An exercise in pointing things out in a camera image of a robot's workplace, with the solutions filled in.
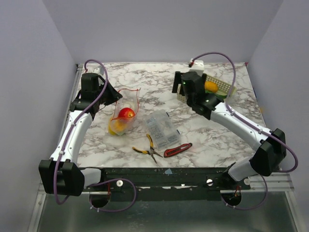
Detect clear zip top bag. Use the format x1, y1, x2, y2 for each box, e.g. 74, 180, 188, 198
108, 88, 140, 136

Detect red toy apple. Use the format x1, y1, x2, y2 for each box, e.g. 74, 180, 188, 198
118, 107, 135, 119

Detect yellow toy bell pepper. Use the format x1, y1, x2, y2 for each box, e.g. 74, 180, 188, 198
111, 119, 127, 134

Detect yellow toy mango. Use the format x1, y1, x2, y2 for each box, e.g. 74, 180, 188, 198
108, 124, 117, 135

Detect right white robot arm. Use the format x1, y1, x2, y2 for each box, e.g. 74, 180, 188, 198
172, 72, 286, 189

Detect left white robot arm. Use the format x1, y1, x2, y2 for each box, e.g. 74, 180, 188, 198
39, 73, 122, 196

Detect orange toy lemon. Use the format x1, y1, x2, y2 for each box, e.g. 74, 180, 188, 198
204, 81, 219, 93

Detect green toy chili pepper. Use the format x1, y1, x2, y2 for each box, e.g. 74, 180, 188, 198
205, 91, 227, 99

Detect beige perforated plastic basket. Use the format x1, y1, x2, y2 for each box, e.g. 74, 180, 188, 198
176, 73, 231, 103

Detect clear plastic parts box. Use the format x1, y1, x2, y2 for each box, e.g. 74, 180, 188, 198
144, 110, 181, 149

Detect red black utility knife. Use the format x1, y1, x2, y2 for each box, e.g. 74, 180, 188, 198
163, 143, 193, 158

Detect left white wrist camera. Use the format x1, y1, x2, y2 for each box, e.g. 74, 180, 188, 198
93, 66, 104, 76

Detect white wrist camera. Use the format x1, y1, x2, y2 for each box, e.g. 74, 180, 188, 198
189, 59, 205, 76
93, 66, 104, 76

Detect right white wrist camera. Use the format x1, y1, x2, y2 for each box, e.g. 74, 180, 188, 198
189, 59, 205, 76

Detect yellow handled pliers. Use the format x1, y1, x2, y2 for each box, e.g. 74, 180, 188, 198
132, 133, 163, 164

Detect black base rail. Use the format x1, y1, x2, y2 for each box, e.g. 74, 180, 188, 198
84, 168, 250, 202

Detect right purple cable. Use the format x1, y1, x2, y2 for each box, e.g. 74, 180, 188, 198
189, 52, 299, 210

